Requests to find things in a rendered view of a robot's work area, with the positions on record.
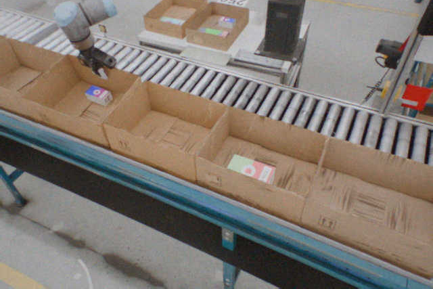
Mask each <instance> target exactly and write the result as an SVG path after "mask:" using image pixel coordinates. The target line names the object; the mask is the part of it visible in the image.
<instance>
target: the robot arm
mask: <svg viewBox="0 0 433 289"><path fill-rule="evenodd" d="M117 13H118V11H117V9H116V6H115V4H114V2H113V0H83V1H81V2H80V3H74V2H71V1H67V2H63V3H61V4H60V5H58V6H57V7H56V8H55V10H54V12H53V17H54V19H55V20H56V21H57V23H58V26H59V27H60V28H61V29H62V30H63V31H64V34H65V35H66V37H67V39H68V40H69V41H70V42H71V45H72V46H73V48H75V49H77V50H79V51H80V52H79V53H78V55H77V58H78V60H79V62H80V63H81V61H82V62H83V64H82V63H81V65H82V66H86V67H89V68H90V67H91V68H92V73H93V74H96V75H98V76H100V77H101V78H103V79H108V76H107V75H106V74H105V73H104V70H103V68H104V66H105V67H107V68H109V69H113V68H114V67H115V65H116V63H117V59H116V58H115V57H113V56H111V55H109V54H107V53H105V52H104V51H102V50H100V48H97V47H95V46H94V44H95V43H94V42H95V37H94V36H93V33H92V32H91V31H90V30H89V27H90V26H94V25H96V24H99V23H100V22H101V21H103V20H107V19H108V18H112V17H113V16H115V15H116V14H117ZM80 54H81V55H80ZM79 55H80V56H79ZM80 60H81V61H80ZM100 66H101V67H102V68H100Z"/></svg>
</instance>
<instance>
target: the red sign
mask: <svg viewBox="0 0 433 289"><path fill-rule="evenodd" d="M431 92H432V89H430V88H427V87H421V86H417V85H411V84H408V85H407V87H406V89H405V91H404V94H403V96H402V99H400V98H398V99H399V100H402V101H403V102H402V104H401V106H404V107H407V108H412V109H416V110H421V111H422V110H423V108H424V106H425V104H426V102H427V99H428V98H429V96H430V94H431Z"/></svg>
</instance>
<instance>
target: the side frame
mask: <svg viewBox="0 0 433 289"><path fill-rule="evenodd" d="M0 135H2V136H5V137H8V138H9V139H12V140H14V141H16V142H19V143H22V144H24V145H26V146H29V147H31V148H34V149H36V150H39V151H42V152H44V153H46V154H50V155H52V156H55V157H56V158H58V159H60V160H63V161H65V162H68V163H70V164H73V165H75V166H78V167H80V168H83V169H85V170H88V171H90V172H93V173H95V174H98V175H100V176H102V177H105V178H108V179H110V180H112V181H115V182H117V183H119V184H123V185H125V186H127V187H129V188H132V189H134V190H137V191H138V192H140V193H142V194H145V195H147V196H149V197H152V198H154V199H157V200H159V201H162V202H164V203H167V204H169V205H171V206H174V207H176V208H178V209H181V210H184V211H186V212H188V213H191V214H193V215H195V216H197V217H200V218H201V219H203V220H206V221H208V222H211V223H213V224H215V225H218V226H220V227H222V228H225V229H228V230H230V231H233V232H235V234H238V235H240V236H243V237H245V238H248V239H250V240H253V241H255V242H258V243H259V244H260V245H263V246H266V247H268V248H270V249H273V250H275V251H278V252H279V253H281V254H284V255H286V256H288V257H291V258H293V259H296V261H299V262H301V263H304V264H306V265H309V266H311V267H313V268H315V269H318V270H320V271H323V272H325V273H326V274H328V275H330V276H334V277H336V278H337V279H339V280H342V281H344V282H346V283H349V284H350V285H352V286H355V287H357V288H360V289H433V288H431V287H428V286H425V285H423V284H421V283H419V282H416V281H413V280H411V279H409V278H407V277H404V276H402V275H400V274H398V273H395V272H392V271H389V269H385V268H383V267H380V266H378V265H376V264H374V263H370V262H369V261H366V260H365V259H362V258H359V257H356V256H354V255H352V254H351V253H347V252H344V251H343V250H339V249H337V248H336V247H334V246H330V245H328V244H325V243H323V242H322V241H319V240H316V239H314V238H311V237H308V236H306V235H303V234H302V233H300V232H298V231H294V230H292V229H289V228H287V227H284V226H282V225H280V224H278V223H275V222H273V221H270V220H267V219H264V218H262V217H259V216H258V215H256V214H254V213H251V212H248V211H246V210H244V209H241V208H238V207H236V206H234V205H231V204H227V203H226V202H223V201H220V200H219V199H217V198H214V197H212V196H209V195H207V194H204V193H202V192H199V191H196V190H194V189H191V188H190V187H187V186H184V185H181V184H180V183H176V182H174V181H171V180H169V179H166V178H163V177H161V176H159V175H156V174H153V173H152V172H149V171H147V170H145V169H142V168H139V167H138V166H134V165H131V164H129V163H127V162H124V161H122V160H119V159H116V158H113V157H111V156H108V155H106V154H102V153H101V152H98V151H95V150H92V149H91V148H87V147H85V146H82V145H80V144H77V143H76V142H73V141H70V140H69V139H65V138H63V137H60V136H58V135H54V134H53V133H50V132H46V131H44V130H42V129H38V128H36V127H32V126H31V125H29V124H27V123H23V122H21V121H19V120H16V119H13V118H10V117H8V116H5V115H2V114H0ZM189 201H190V202H189ZM252 227H253V228H252ZM288 243H289V244H288ZM326 259H328V260H326ZM367 277H369V278H367ZM370 278H371V279H370Z"/></svg>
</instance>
